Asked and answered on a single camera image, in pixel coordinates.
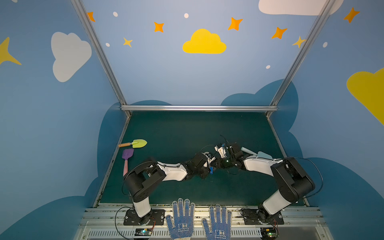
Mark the right green circuit board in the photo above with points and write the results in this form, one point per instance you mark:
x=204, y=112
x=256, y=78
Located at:
x=269, y=233

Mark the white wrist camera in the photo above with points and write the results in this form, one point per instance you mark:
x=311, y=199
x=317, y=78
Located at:
x=222, y=151
x=210, y=158

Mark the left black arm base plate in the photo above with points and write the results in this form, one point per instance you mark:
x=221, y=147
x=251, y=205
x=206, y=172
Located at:
x=154, y=217

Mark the right aluminium frame post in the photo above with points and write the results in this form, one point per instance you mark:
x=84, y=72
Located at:
x=311, y=38

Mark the light blue toy spatula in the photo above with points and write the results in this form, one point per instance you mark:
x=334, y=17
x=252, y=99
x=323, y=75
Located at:
x=258, y=154

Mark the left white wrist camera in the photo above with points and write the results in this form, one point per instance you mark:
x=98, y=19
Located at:
x=210, y=158

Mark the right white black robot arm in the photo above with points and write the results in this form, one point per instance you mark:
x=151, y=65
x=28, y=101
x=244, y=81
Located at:
x=292, y=180

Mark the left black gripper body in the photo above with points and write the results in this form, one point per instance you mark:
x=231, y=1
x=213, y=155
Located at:
x=208, y=167

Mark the green toy spatula wooden handle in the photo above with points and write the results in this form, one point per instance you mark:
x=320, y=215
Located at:
x=139, y=143

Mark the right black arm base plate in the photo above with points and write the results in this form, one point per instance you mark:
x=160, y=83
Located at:
x=261, y=217

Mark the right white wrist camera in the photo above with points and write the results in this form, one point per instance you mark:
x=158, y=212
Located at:
x=222, y=151

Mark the left green circuit board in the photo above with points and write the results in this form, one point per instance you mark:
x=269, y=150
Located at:
x=143, y=233

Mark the aluminium frame post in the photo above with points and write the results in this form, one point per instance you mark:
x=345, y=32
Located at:
x=311, y=38
x=88, y=26

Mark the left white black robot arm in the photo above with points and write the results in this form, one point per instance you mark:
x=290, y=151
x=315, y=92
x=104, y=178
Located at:
x=142, y=180

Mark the left aluminium frame post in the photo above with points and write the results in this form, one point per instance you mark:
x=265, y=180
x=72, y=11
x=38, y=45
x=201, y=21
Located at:
x=88, y=26

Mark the green circuit board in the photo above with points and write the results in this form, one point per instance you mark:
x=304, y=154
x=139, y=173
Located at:
x=143, y=233
x=269, y=233

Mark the horizontal aluminium frame bar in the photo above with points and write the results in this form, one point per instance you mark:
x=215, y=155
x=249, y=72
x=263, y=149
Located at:
x=199, y=108

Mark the blue dotted work glove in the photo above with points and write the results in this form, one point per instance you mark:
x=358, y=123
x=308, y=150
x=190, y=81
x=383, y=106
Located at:
x=220, y=223
x=181, y=224

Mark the left blue dotted work glove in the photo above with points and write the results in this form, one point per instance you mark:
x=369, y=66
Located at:
x=181, y=224

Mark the purple toy spatula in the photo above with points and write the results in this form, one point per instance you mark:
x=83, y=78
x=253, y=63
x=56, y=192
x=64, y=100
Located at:
x=127, y=154

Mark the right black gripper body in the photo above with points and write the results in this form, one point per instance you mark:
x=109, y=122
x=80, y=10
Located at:
x=224, y=162

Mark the right blue dotted work glove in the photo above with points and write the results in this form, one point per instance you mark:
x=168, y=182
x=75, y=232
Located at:
x=220, y=223

